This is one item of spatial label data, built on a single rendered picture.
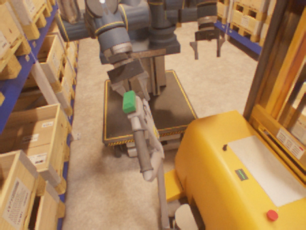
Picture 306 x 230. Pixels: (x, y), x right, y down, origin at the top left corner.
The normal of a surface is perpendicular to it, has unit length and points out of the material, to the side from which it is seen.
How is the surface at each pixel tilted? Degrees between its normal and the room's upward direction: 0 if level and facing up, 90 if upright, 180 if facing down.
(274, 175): 0
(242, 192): 14
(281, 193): 0
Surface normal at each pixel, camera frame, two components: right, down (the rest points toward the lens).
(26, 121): 0.23, 0.63
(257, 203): -0.08, -0.75
